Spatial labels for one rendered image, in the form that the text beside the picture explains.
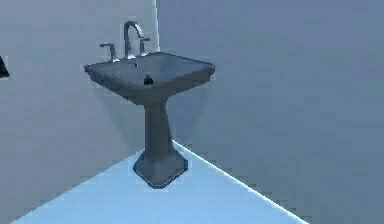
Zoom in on chrome curved faucet spout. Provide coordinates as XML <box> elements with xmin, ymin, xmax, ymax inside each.
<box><xmin>123</xmin><ymin>20</ymin><xmax>146</xmax><ymax>60</ymax></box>

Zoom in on dark grey pedestal sink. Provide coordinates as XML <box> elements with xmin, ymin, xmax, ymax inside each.
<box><xmin>83</xmin><ymin>51</ymin><xmax>217</xmax><ymax>190</ymax></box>

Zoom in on chrome faucet lever handle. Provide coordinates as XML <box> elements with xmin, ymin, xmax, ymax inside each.
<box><xmin>138</xmin><ymin>36</ymin><xmax>151</xmax><ymax>57</ymax></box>
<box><xmin>99</xmin><ymin>42</ymin><xmax>120</xmax><ymax>63</ymax></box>

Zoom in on black wall-mounted object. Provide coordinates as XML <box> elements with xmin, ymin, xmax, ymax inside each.
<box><xmin>0</xmin><ymin>55</ymin><xmax>11</xmax><ymax>79</ymax></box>

